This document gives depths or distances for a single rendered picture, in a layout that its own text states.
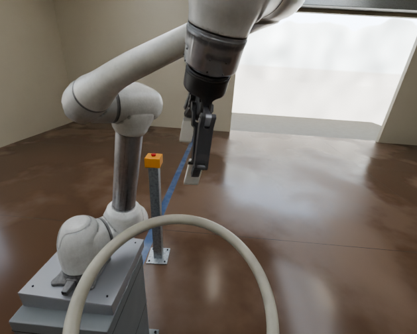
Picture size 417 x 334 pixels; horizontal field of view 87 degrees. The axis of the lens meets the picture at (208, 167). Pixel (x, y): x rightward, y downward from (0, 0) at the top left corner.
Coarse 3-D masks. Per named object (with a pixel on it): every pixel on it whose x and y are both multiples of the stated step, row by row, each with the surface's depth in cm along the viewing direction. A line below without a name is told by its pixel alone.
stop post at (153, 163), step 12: (156, 156) 172; (156, 168) 174; (156, 180) 178; (156, 192) 183; (156, 204) 188; (156, 216) 193; (156, 228) 199; (156, 240) 205; (156, 252) 211; (168, 252) 222
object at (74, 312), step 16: (144, 224) 63; (160, 224) 65; (192, 224) 68; (208, 224) 68; (112, 240) 58; (128, 240) 60; (240, 240) 66; (96, 256) 54; (96, 272) 52; (256, 272) 61; (80, 288) 49; (80, 304) 47; (272, 304) 56; (80, 320) 46; (272, 320) 53
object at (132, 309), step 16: (128, 288) 102; (144, 288) 128; (128, 304) 104; (144, 304) 131; (16, 320) 86; (32, 320) 86; (48, 320) 86; (64, 320) 87; (96, 320) 87; (112, 320) 88; (128, 320) 106; (144, 320) 134
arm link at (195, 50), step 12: (192, 36) 30; (204, 36) 29; (216, 36) 28; (192, 48) 31; (204, 48) 30; (216, 48) 29; (228, 48) 30; (240, 48) 31; (192, 60) 32; (204, 60) 31; (216, 60) 31; (228, 60) 31; (204, 72) 32; (216, 72) 32; (228, 72) 32
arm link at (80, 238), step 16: (64, 224) 88; (80, 224) 88; (96, 224) 92; (64, 240) 85; (80, 240) 86; (96, 240) 91; (64, 256) 86; (80, 256) 87; (64, 272) 91; (80, 272) 90
